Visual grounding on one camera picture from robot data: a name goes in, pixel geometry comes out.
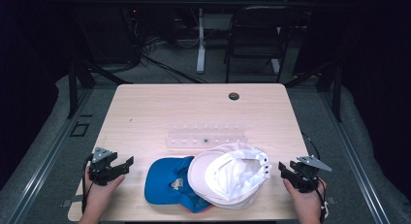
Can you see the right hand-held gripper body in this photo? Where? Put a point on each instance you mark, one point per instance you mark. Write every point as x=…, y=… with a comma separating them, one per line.
x=307, y=175

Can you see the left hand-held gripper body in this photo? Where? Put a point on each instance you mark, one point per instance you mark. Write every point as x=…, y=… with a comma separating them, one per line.
x=98, y=170

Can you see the blue cap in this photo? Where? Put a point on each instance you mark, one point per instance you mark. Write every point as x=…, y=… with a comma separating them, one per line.
x=168, y=185

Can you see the white cap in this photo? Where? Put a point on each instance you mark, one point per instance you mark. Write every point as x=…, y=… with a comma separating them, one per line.
x=226, y=177

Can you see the clear acrylic rack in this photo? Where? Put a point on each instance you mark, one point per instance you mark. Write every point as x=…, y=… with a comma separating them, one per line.
x=205, y=136

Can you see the person's right hand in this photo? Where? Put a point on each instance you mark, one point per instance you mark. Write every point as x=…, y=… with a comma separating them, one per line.
x=305, y=203

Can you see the person's left hand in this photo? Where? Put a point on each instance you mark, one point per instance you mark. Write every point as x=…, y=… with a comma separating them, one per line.
x=100, y=198

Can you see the black metal stand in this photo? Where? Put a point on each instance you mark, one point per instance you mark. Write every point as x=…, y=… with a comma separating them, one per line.
x=73, y=88
x=337, y=91

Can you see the dark round table grommet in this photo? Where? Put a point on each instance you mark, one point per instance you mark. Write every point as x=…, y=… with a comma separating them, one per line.
x=233, y=96

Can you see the black folding chair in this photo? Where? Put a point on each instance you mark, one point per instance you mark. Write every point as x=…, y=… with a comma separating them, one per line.
x=255, y=39

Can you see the white desk with legs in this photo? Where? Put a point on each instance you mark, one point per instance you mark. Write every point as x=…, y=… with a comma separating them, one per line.
x=201, y=39

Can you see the aluminium floor rail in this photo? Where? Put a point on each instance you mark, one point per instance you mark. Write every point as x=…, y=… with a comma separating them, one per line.
x=355, y=159
x=48, y=153

